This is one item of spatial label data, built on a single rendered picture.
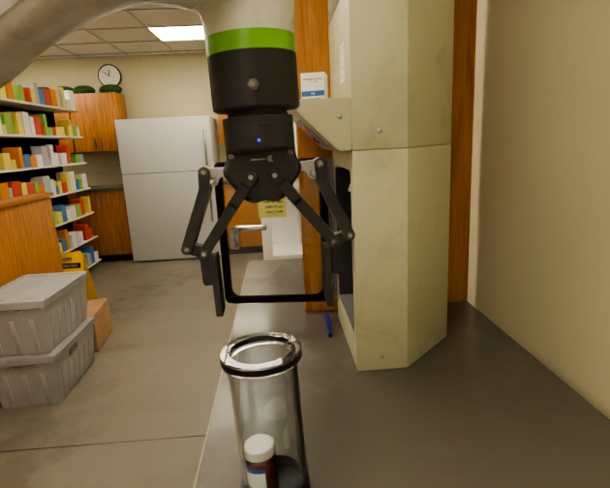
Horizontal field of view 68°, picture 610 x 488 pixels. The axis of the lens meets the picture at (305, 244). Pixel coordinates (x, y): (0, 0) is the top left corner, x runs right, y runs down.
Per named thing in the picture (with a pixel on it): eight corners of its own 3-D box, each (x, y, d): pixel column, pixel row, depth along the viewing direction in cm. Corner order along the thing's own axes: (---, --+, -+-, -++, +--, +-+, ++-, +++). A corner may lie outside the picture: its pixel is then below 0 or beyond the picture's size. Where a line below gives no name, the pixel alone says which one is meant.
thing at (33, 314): (96, 315, 311) (89, 269, 303) (54, 355, 252) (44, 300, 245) (34, 320, 309) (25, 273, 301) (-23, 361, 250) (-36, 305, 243)
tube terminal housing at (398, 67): (423, 310, 130) (426, 21, 113) (470, 363, 99) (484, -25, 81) (338, 316, 129) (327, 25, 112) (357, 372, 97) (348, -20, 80)
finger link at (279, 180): (265, 173, 51) (274, 165, 51) (330, 243, 54) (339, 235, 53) (264, 176, 47) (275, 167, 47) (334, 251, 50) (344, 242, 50)
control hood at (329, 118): (332, 148, 118) (330, 108, 116) (351, 150, 87) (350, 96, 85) (289, 150, 118) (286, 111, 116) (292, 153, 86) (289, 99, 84)
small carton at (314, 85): (328, 104, 98) (326, 75, 97) (324, 102, 94) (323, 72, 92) (305, 105, 99) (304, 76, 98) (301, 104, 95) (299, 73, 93)
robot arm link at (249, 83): (198, 48, 41) (299, 43, 41) (214, 69, 52) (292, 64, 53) (206, 117, 42) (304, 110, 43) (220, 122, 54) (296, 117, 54)
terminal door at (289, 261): (331, 301, 126) (326, 157, 117) (225, 304, 128) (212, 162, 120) (331, 300, 127) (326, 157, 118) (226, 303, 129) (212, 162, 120)
